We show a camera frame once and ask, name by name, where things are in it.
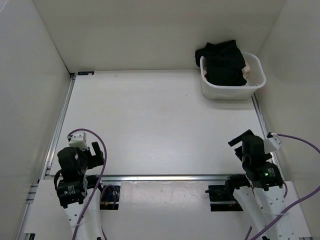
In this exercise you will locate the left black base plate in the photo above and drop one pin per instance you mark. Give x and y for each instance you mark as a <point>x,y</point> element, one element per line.
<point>110,198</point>

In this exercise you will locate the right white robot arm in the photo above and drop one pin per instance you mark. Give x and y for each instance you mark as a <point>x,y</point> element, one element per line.
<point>260,191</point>

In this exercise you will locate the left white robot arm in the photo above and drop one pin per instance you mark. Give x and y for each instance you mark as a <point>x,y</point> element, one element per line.
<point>78,194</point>

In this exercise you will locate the aluminium frame rail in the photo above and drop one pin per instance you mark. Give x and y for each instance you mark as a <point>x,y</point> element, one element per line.
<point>140,178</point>

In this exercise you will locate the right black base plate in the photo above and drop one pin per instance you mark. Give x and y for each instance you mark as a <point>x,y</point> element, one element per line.
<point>221,200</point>

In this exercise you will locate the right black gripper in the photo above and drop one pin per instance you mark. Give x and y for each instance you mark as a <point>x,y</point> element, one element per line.
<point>238,138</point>

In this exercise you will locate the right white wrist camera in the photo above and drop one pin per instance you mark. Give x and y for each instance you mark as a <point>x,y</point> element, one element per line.
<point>272,143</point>

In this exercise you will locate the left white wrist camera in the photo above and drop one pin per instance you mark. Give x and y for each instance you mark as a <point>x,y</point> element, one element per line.
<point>78,139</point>

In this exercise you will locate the beige trousers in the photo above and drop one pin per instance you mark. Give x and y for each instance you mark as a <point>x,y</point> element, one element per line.
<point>246,70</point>

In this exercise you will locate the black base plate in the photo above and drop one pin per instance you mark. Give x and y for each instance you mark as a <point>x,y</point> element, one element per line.
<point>110,198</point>
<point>221,200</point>

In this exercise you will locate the black trousers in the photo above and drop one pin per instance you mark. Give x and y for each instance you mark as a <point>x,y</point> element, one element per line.
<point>224,63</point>

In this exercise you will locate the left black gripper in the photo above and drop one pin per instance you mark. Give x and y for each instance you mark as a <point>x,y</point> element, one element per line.
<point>95,159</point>

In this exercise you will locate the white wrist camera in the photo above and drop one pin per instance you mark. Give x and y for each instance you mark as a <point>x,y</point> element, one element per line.
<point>272,143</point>
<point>78,139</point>

